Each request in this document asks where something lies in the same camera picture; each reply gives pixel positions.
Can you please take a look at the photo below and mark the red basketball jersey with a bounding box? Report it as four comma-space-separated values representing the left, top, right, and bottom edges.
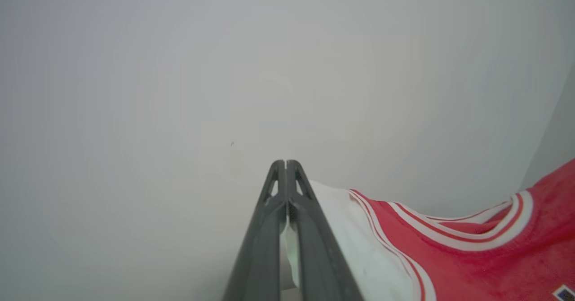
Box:
279, 157, 575, 301

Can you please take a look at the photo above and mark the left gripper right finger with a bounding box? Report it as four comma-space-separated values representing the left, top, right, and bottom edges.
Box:
286, 159, 363, 301

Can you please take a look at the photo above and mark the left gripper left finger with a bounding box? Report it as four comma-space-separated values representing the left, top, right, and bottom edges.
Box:
223, 159, 287, 301

